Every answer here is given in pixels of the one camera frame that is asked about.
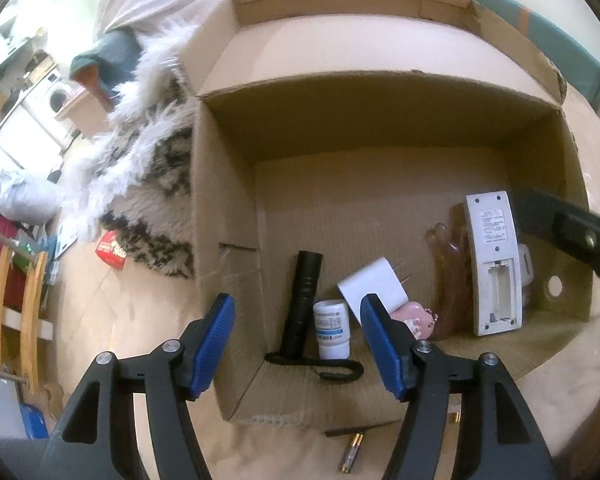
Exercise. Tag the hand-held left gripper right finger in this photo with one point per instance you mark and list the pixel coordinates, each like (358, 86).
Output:
(380, 350)

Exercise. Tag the white washing machine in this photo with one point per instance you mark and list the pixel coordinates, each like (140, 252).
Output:
(59, 97)

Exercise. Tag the person's right forearm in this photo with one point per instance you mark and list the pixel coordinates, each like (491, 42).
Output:
(590, 440)

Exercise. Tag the gold black battery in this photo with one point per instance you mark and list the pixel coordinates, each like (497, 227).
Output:
(351, 452)
(455, 417)

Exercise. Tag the pink foot-shaped toy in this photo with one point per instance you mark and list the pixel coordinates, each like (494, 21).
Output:
(415, 317)

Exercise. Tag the wooden chair frame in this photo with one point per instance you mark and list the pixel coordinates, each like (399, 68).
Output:
(32, 320)

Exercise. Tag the green box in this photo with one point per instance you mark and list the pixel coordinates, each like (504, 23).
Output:
(26, 252)

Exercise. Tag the white plastic bag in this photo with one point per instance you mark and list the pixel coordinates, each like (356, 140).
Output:
(30, 197)

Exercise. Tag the teal cloth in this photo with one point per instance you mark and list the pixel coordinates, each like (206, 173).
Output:
(110, 55)

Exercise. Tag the small white device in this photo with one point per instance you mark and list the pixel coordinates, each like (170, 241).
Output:
(525, 265)

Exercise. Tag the white plug charger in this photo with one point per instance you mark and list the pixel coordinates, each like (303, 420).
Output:
(370, 285)

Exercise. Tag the orange brown object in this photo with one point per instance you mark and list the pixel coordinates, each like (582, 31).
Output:
(96, 87)

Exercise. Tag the white remote control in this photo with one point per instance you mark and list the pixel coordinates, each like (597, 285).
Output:
(490, 240)

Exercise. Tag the cardboard box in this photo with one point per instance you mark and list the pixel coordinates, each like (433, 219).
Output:
(370, 195)

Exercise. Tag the blue box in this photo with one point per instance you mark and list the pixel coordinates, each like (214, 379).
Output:
(34, 421)

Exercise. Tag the red packet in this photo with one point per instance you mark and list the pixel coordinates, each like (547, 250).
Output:
(111, 251)

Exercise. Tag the beige cabinet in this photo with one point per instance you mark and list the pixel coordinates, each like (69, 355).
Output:
(82, 115)

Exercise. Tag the fluffy white patterned rug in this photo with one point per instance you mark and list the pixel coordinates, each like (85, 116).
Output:
(145, 185)

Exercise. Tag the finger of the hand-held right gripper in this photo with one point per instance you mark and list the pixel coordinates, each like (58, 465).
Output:
(570, 230)

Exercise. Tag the small white pill bottle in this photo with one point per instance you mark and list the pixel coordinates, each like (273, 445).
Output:
(331, 332)

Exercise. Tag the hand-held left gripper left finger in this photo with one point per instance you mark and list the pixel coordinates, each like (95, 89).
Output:
(212, 350)

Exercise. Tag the teal padded mat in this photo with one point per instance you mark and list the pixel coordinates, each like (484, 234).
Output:
(555, 35)

